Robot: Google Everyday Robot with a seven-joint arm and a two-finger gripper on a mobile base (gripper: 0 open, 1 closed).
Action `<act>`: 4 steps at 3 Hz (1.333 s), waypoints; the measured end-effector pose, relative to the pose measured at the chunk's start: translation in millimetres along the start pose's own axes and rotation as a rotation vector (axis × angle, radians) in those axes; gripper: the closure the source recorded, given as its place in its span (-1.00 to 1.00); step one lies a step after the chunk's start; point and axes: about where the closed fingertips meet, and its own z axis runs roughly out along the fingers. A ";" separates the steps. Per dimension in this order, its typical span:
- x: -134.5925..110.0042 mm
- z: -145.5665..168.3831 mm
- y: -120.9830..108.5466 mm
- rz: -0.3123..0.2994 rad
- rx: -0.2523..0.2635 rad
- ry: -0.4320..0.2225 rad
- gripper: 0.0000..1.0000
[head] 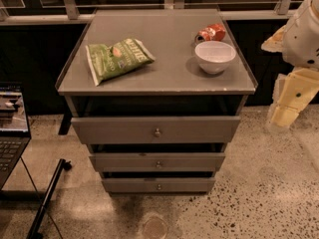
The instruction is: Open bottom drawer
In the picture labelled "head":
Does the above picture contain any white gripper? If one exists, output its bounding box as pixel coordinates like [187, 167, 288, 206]
[266, 67, 319, 130]

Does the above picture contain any grey bottom drawer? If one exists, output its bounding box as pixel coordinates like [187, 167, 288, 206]
[102, 177, 215, 193]

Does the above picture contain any grey drawer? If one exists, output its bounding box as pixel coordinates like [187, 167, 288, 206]
[90, 152, 225, 172]
[71, 117, 240, 144]
[102, 177, 215, 193]

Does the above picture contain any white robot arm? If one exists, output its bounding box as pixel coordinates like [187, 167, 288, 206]
[261, 0, 319, 127]

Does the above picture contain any grey top drawer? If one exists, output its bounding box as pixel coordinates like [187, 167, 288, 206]
[71, 117, 240, 144]

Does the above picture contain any grey drawer cabinet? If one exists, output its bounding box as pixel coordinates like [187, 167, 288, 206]
[57, 9, 257, 180]

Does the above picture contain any grey middle drawer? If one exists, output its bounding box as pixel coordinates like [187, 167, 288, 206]
[90, 152, 225, 172]

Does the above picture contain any white bowl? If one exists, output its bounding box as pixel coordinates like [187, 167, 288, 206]
[194, 41, 236, 75]

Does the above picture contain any crushed red soda can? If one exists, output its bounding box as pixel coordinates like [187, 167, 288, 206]
[194, 23, 226, 44]

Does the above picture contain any green chip bag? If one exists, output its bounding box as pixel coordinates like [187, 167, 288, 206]
[86, 38, 156, 86]

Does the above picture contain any black laptop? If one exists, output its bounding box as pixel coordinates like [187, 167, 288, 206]
[0, 82, 31, 189]

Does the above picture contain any black stand leg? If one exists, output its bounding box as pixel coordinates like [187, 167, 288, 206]
[26, 158, 72, 239]

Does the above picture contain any metal railing frame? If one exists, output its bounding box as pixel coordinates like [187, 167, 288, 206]
[0, 0, 319, 27]

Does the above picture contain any thin black cable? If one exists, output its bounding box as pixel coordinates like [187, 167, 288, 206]
[20, 156, 64, 239]

